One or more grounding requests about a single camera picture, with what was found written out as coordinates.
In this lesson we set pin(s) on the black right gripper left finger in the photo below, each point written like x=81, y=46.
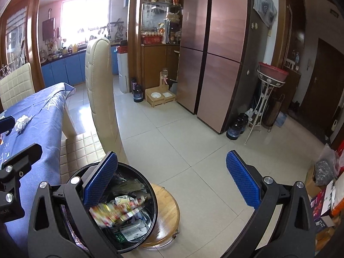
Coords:
x=60, y=222

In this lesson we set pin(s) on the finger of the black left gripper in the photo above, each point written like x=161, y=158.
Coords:
x=7, y=124
x=21, y=163

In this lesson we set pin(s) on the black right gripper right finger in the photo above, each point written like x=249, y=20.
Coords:
x=282, y=223

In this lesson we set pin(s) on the white tissue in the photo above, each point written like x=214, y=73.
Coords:
x=21, y=123

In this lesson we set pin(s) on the red yellow checkered snack bag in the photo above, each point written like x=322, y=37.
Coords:
x=117, y=211

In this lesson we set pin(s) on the black round trash bin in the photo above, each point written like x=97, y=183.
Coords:
x=127, y=181

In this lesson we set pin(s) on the blue patterned tablecloth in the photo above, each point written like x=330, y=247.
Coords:
x=31, y=132

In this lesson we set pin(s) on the cream chair far middle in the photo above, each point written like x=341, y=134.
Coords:
x=16, y=86

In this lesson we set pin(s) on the cream chair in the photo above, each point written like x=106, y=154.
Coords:
x=89, y=147
x=16, y=86

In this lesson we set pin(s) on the blue kitchen cabinets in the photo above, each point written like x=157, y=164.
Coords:
x=69, y=68

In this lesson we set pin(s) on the round wooden stool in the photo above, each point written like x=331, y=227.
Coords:
x=168, y=219

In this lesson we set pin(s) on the dark glass jug near fridge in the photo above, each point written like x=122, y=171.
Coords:
x=237, y=127

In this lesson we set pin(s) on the cream chair right side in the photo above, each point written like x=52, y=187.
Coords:
x=89, y=147

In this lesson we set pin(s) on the dark jug by cabinet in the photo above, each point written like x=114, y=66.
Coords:
x=136, y=91

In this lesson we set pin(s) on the white water dispenser red top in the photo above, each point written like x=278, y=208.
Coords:
x=123, y=71

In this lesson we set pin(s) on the white metal plant stand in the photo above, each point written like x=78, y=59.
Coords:
x=267, y=86

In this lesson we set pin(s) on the red basin on stand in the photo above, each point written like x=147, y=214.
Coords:
x=273, y=72

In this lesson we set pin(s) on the wooden pet feeder stand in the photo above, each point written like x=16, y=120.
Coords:
x=160, y=95

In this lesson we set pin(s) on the wooden display cabinet right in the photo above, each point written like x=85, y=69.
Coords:
x=154, y=37

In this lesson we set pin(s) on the copper pink refrigerator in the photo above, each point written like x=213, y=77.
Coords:
x=222, y=43

